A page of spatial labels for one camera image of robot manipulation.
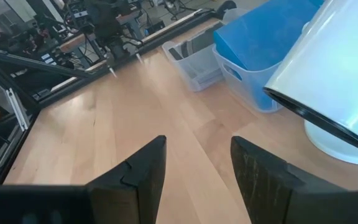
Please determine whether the white cylindrical roll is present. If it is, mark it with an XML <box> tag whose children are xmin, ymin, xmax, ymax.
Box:
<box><xmin>262</xmin><ymin>0</ymin><xmax>358</xmax><ymax>167</ymax></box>

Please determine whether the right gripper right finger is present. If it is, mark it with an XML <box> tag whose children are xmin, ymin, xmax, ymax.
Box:
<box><xmin>230</xmin><ymin>135</ymin><xmax>346</xmax><ymax>224</ymax></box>

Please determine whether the silver frame bracket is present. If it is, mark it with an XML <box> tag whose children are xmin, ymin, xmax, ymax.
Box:
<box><xmin>5</xmin><ymin>88</ymin><xmax>30</xmax><ymax>131</ymax></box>

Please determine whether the black frame knob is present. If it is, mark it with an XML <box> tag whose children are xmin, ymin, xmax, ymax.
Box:
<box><xmin>216</xmin><ymin>0</ymin><xmax>237</xmax><ymax>20</ymax></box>

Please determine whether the black jewel case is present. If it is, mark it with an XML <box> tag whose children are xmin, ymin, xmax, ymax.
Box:
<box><xmin>178</xmin><ymin>26</ymin><xmax>226</xmax><ymax>60</ymax></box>
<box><xmin>168</xmin><ymin>46</ymin><xmax>185</xmax><ymax>62</ymax></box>

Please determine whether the wooden background workbench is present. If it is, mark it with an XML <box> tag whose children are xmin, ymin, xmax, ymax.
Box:
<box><xmin>59</xmin><ymin>12</ymin><xmax>136</xmax><ymax>63</ymax></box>

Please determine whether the clear plastic bin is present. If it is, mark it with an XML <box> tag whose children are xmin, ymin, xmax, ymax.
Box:
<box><xmin>162</xmin><ymin>7</ymin><xmax>229</xmax><ymax>93</ymax></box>
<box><xmin>211</xmin><ymin>7</ymin><xmax>291</xmax><ymax>113</ymax></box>

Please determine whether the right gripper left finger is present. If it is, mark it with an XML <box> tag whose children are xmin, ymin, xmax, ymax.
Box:
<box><xmin>85</xmin><ymin>134</ymin><xmax>168</xmax><ymax>224</ymax></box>

